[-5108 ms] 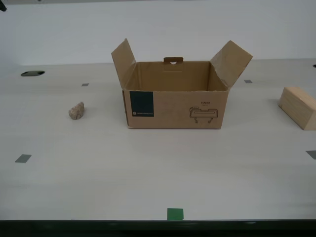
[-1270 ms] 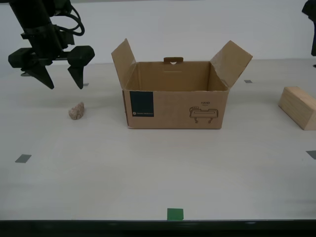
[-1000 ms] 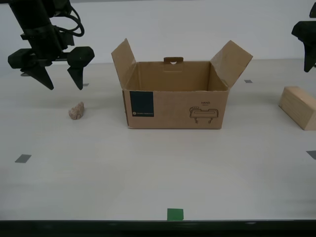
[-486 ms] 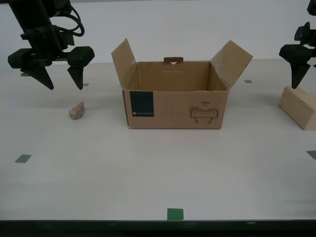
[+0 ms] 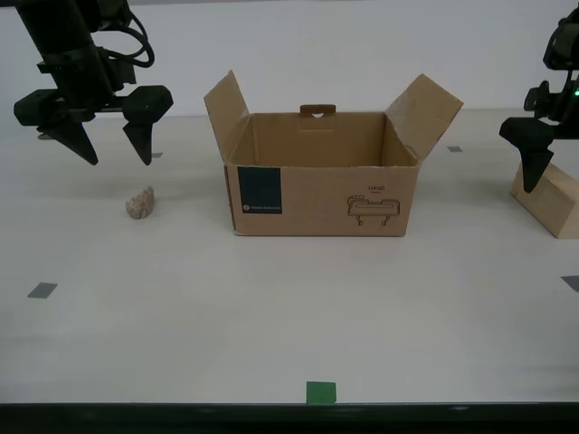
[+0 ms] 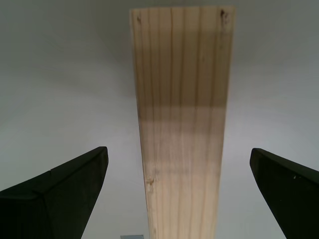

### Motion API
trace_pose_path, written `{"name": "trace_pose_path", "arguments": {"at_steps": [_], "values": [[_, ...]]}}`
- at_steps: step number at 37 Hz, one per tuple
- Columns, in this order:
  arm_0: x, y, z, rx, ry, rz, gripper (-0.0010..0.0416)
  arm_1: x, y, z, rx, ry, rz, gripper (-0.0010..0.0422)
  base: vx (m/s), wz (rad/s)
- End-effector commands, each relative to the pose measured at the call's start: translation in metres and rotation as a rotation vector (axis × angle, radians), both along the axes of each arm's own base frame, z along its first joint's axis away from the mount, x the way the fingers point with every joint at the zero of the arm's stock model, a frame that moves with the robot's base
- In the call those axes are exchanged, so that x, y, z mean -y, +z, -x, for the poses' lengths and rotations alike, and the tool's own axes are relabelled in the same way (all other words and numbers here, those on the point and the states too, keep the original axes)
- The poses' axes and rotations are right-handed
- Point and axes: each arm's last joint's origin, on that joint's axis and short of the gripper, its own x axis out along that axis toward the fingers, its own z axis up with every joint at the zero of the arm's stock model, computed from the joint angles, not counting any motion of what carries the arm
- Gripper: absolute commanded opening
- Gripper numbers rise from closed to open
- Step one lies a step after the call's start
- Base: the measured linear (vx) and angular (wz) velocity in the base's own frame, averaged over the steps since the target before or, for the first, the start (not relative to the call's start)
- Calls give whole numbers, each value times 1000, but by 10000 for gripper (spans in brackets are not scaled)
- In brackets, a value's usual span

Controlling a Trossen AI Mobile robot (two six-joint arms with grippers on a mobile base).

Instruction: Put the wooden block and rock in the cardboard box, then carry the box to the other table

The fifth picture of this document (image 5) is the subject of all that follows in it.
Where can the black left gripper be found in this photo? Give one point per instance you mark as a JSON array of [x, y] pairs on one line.
[[81, 81]]

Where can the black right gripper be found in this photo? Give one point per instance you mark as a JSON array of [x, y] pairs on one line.
[[561, 104]]

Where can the light wooden block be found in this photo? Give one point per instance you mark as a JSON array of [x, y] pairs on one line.
[[558, 205]]

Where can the small speckled pinkish rock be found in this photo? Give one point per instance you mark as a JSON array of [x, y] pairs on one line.
[[141, 205]]

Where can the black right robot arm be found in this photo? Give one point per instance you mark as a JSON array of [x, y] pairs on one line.
[[565, 40]]

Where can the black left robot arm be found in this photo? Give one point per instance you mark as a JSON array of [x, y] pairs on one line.
[[54, 27]]

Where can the open brown cardboard box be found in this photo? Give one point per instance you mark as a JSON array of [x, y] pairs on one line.
[[316, 203]]

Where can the black table edge trim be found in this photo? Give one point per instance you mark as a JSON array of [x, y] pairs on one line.
[[181, 410]]

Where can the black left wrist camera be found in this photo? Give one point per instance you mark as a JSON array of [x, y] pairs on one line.
[[122, 72]]

